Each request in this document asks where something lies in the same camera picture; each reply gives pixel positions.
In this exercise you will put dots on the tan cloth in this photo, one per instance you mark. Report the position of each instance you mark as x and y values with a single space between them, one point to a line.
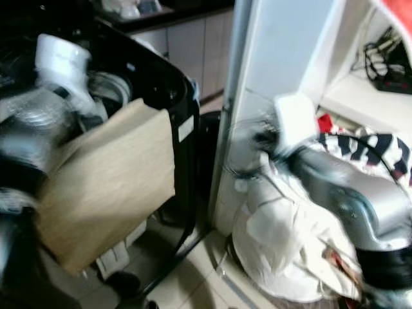
109 187

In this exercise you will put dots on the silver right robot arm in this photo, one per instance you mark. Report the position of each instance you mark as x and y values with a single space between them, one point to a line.
354 193

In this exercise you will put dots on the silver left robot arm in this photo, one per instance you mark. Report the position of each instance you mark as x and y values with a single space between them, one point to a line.
16 154

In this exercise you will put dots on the black top-load washing machine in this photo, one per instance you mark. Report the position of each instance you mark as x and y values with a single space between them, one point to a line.
170 90

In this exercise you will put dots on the white shelf unit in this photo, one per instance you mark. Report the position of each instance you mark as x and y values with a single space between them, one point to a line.
277 51

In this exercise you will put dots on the black and white striped garment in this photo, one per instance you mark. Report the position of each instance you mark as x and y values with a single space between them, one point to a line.
370 151

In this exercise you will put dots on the beige counter cabinet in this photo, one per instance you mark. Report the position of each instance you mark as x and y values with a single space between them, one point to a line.
206 45

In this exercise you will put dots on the red cloth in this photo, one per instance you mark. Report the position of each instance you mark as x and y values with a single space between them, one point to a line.
396 16

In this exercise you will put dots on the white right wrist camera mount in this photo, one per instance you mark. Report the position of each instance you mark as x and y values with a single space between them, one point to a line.
295 119

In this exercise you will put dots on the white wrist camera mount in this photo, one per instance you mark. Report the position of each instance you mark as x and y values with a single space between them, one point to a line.
61 61
295 119

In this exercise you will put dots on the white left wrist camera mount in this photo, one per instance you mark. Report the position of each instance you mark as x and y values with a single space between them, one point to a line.
61 61

